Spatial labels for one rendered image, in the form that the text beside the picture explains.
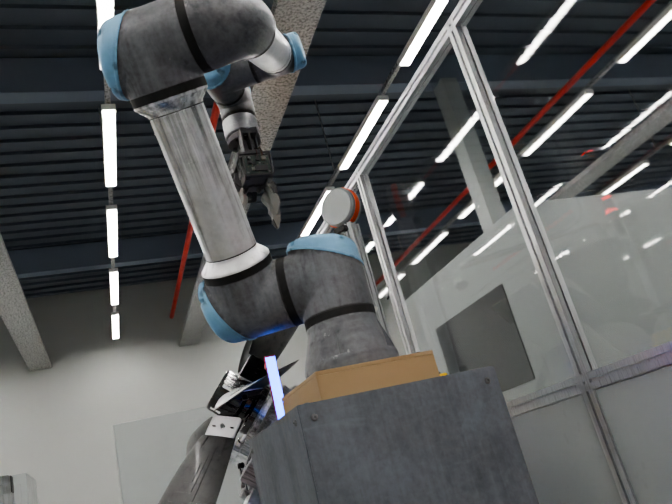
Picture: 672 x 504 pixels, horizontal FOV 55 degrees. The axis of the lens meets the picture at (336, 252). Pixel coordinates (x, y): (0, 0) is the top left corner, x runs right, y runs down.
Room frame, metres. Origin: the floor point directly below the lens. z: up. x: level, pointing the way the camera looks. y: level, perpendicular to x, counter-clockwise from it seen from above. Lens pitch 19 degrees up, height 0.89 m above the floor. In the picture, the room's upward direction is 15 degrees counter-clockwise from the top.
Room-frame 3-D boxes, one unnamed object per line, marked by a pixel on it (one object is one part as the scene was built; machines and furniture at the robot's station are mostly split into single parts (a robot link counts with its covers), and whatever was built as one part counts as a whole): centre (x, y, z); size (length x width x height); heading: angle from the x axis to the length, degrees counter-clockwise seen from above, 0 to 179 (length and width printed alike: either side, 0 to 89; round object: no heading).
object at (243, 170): (1.22, 0.13, 1.57); 0.09 x 0.08 x 0.12; 22
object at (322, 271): (1.02, 0.03, 1.21); 0.13 x 0.12 x 0.14; 84
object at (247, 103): (1.22, 0.13, 1.73); 0.09 x 0.08 x 0.11; 174
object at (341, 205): (2.32, -0.06, 1.88); 0.17 x 0.15 x 0.16; 22
